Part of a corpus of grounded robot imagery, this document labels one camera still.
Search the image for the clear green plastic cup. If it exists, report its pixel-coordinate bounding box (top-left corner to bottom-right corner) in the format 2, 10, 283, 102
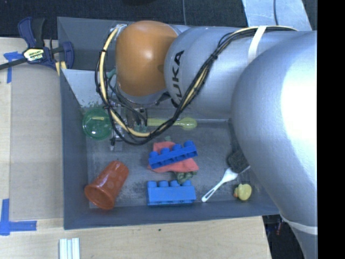
81, 107, 113, 141

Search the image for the orange plastic cup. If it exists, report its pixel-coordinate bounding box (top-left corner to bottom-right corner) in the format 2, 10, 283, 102
84, 160, 130, 211

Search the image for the grey metal bin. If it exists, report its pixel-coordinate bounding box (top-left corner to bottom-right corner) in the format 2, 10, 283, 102
56, 16, 281, 230

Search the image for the long thin blue toy brick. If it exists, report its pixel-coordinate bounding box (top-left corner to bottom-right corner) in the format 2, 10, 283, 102
148, 140, 199, 170

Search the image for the yellow-green plastic spoon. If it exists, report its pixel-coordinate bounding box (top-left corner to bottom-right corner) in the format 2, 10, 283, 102
146, 117, 198, 131

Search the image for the thick blue toy brick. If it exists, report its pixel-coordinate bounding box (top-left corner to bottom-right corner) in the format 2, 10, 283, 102
146, 180, 197, 207

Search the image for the green toy animal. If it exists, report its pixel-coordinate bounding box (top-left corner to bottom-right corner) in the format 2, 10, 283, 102
173, 171, 198, 185

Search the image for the pale wood flat board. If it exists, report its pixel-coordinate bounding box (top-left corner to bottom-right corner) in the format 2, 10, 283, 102
9, 63, 65, 222

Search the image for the white plastic spoon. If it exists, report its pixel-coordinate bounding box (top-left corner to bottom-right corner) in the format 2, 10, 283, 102
201, 167, 239, 203

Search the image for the yellow rubber duck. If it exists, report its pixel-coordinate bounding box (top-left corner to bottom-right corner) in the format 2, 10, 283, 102
233, 183, 253, 202

